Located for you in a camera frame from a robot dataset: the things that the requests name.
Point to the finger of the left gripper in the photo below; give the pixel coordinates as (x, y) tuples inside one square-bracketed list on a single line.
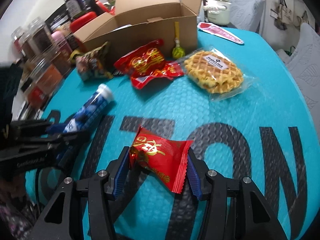
[(56, 127), (55, 142)]

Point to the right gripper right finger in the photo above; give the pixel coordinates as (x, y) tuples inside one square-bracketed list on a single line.
[(235, 208)]

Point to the small red gold candy bag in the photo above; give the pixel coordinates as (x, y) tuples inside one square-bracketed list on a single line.
[(167, 159)]

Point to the blue tablet tube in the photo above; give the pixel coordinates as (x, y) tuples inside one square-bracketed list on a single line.
[(86, 118)]

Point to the orange-labelled clear jar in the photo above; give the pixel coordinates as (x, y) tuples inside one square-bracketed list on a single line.
[(46, 76)]

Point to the dark colourful snack bag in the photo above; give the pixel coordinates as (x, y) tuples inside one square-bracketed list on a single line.
[(93, 64)]

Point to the teal bubble mat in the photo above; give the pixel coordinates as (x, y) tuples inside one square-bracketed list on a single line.
[(266, 133)]

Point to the pink bottle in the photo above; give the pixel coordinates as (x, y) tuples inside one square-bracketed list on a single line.
[(62, 43)]

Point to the tall clear spice jar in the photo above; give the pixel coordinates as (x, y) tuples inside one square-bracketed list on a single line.
[(40, 34)]

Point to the red plastic container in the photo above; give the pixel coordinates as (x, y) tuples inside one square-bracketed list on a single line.
[(82, 20)]

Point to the large red gold snack bag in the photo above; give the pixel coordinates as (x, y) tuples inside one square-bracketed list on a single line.
[(147, 63)]

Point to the dark-lidded spice jar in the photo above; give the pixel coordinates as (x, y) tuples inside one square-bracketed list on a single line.
[(75, 8)]

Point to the white foam board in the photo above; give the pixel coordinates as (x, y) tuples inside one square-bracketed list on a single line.
[(43, 9)]

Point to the packaged yellow waffle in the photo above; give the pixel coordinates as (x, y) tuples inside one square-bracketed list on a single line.
[(219, 76)]

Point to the yellow green lollipop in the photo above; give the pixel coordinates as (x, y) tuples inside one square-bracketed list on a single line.
[(177, 52)]

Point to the open cardboard box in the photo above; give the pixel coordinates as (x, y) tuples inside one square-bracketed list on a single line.
[(137, 22)]

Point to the pink white flat packet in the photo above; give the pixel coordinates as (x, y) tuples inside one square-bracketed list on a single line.
[(218, 31)]

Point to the cream robot-shaped kettle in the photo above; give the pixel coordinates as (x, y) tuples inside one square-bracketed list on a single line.
[(218, 11)]

